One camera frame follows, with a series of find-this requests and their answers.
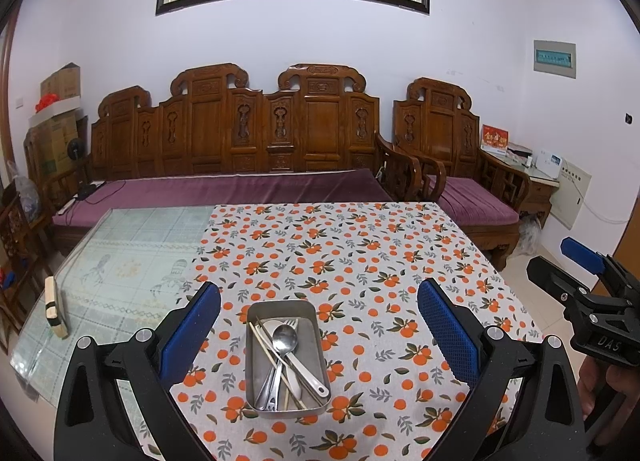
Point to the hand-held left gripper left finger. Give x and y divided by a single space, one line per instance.
192 331

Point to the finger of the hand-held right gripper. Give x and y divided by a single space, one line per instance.
580 251
550 271

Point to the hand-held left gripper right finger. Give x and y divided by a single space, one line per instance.
447 333

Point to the light wooden chopstick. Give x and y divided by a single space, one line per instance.
285 402
260 341

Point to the white plastic spoon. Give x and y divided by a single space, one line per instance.
272 328

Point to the rectangular metal tray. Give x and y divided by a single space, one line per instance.
312 336

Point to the person's right hand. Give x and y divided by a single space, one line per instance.
629 385

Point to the white plastic bag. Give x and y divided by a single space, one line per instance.
530 238

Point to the wooden side table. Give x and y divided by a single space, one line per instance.
540 191

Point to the white router box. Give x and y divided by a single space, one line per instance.
549 164

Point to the purple armchair cushion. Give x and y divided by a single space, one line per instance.
475 201

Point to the stack of papers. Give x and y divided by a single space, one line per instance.
521 153

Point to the orange fruit print tablecloth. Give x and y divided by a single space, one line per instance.
350 251

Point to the red desk calendar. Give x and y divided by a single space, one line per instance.
495 137

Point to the light wooden block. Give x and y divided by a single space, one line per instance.
52 301

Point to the purple sofa cushion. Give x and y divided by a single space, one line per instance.
225 188

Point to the white remote control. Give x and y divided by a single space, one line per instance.
65 208

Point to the grey electrical panel box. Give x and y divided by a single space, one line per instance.
555 59

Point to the wooden chair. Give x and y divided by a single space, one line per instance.
20 241

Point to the small black fan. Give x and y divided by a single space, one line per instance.
75 149

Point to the clear plastic bag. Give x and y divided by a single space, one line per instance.
25 191

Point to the large cardboard box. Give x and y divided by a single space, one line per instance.
50 146

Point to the carved wooden sofa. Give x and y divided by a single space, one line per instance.
320 126

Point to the white flat box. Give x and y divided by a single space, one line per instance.
65 108

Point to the orange plastic item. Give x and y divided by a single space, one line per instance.
46 102

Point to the small brown cardboard box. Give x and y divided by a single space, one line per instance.
62 81

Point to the wooden framed glass door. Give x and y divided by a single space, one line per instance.
6 106

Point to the white wall panel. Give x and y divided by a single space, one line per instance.
572 198

